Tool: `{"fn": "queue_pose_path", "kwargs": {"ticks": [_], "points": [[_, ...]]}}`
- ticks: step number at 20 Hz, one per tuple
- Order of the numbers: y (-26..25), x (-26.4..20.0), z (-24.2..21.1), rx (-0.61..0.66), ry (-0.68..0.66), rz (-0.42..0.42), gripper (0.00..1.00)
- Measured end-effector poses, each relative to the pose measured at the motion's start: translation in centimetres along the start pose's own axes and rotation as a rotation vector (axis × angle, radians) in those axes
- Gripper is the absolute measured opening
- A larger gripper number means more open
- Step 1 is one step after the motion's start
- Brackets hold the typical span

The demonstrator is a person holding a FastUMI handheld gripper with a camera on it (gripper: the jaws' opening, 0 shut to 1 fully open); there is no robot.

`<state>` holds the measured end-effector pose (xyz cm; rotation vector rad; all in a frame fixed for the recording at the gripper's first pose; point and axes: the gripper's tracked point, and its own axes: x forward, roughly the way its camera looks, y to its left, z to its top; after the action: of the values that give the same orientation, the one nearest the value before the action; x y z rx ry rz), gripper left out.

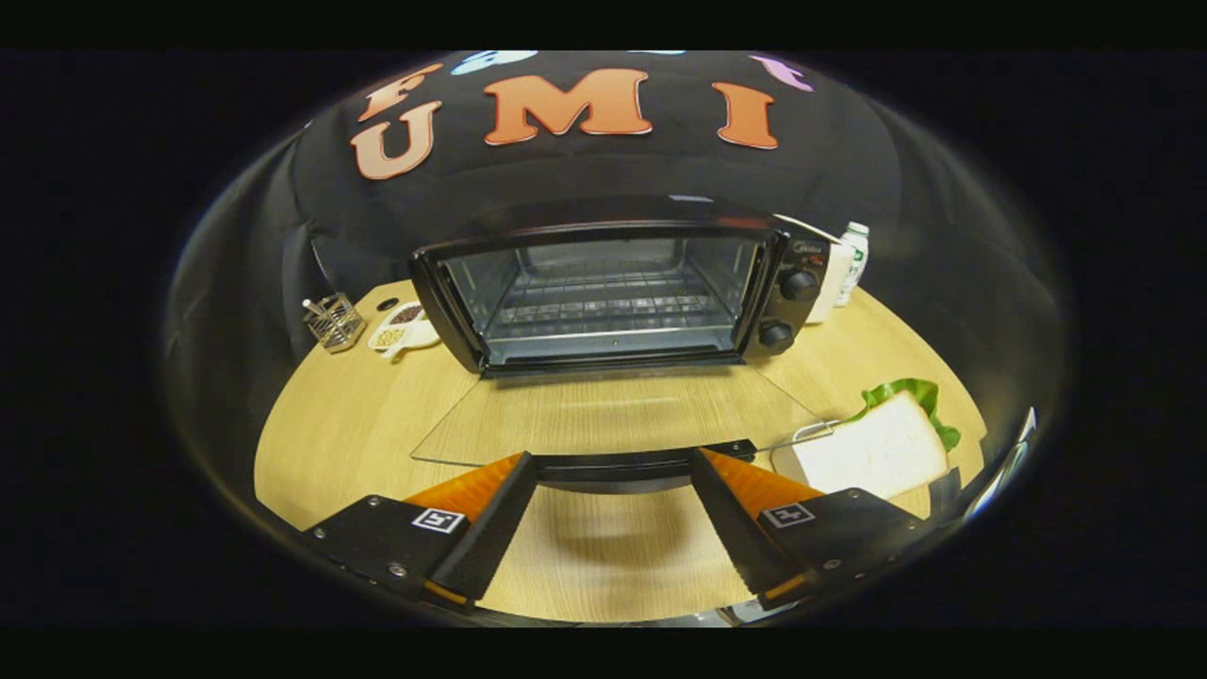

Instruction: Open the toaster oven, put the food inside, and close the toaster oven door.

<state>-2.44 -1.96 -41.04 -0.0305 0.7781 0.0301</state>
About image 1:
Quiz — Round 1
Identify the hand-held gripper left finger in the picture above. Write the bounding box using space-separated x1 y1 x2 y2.
302 451 538 609

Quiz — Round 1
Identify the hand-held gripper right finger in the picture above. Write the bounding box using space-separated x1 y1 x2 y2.
691 446 930 609

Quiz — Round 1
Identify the sandwich with green lettuce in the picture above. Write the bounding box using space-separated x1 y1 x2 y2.
792 377 963 501

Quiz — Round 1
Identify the black toaster oven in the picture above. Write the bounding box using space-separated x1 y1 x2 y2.
408 195 835 496

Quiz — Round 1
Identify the white pop-up toaster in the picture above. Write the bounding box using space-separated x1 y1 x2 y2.
773 215 855 324

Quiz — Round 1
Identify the white plastic tray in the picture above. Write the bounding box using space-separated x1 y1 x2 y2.
770 420 953 501

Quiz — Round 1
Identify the white divided snack dish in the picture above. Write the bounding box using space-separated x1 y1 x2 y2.
368 300 442 361

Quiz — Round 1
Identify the white bottle with green label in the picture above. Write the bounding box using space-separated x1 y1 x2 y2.
835 222 870 307

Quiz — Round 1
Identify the black backdrop cloth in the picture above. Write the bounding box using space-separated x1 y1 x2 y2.
165 52 1071 472

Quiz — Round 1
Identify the wire mesh utensil holder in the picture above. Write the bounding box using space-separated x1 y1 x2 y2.
302 292 367 355

